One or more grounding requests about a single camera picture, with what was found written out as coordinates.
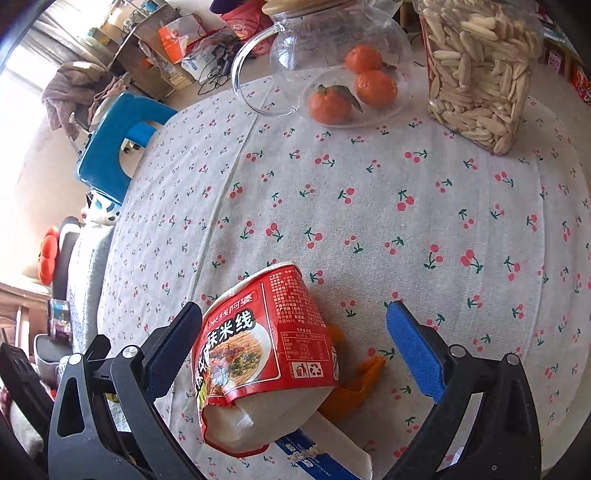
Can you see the cherry print tablecloth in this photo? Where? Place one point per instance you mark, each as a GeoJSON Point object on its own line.
{"type": "Point", "coordinates": [369, 221]}

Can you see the tangerine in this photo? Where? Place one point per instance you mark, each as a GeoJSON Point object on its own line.
{"type": "Point", "coordinates": [330, 106]}
{"type": "Point", "coordinates": [363, 59]}
{"type": "Point", "coordinates": [376, 87]}

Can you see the red bag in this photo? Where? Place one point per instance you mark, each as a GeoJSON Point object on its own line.
{"type": "Point", "coordinates": [249, 23]}

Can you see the orange flower cushion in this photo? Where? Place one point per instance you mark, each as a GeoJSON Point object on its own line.
{"type": "Point", "coordinates": [50, 256]}

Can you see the orange and white bag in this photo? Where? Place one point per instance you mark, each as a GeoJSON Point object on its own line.
{"type": "Point", "coordinates": [178, 39]}

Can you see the glass teapot with bamboo lid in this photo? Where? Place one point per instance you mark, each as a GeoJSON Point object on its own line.
{"type": "Point", "coordinates": [295, 46]}

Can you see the pile of brown clothes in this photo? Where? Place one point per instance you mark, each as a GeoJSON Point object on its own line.
{"type": "Point", "coordinates": [78, 92]}

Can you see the orange wrapper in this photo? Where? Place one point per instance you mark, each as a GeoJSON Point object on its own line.
{"type": "Point", "coordinates": [355, 387]}

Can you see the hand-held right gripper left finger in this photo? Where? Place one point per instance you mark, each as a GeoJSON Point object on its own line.
{"type": "Point", "coordinates": [173, 353]}

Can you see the clear plastic snack jar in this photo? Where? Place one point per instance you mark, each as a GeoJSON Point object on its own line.
{"type": "Point", "coordinates": [480, 74]}

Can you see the white paper bag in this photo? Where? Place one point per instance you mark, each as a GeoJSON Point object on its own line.
{"type": "Point", "coordinates": [344, 438]}

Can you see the white plastic bag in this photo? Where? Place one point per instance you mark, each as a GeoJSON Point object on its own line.
{"type": "Point", "coordinates": [201, 60]}

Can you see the grey sofa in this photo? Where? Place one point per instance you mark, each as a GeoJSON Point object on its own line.
{"type": "Point", "coordinates": [87, 286]}

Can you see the blue plastic stool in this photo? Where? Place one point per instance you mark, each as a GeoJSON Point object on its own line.
{"type": "Point", "coordinates": [115, 152]}

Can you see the red instant noodle cup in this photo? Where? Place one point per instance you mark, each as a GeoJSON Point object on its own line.
{"type": "Point", "coordinates": [277, 332]}

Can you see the wooden desk shelf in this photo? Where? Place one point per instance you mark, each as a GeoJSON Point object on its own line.
{"type": "Point", "coordinates": [138, 50]}

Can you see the black and white plush toy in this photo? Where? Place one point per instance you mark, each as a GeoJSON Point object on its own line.
{"type": "Point", "coordinates": [102, 210]}

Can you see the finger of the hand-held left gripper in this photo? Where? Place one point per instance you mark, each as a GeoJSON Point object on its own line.
{"type": "Point", "coordinates": [23, 374]}

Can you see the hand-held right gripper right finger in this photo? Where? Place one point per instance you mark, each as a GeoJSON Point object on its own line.
{"type": "Point", "coordinates": [413, 350]}

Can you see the blue box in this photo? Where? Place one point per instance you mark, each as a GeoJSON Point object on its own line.
{"type": "Point", "coordinates": [304, 461]}

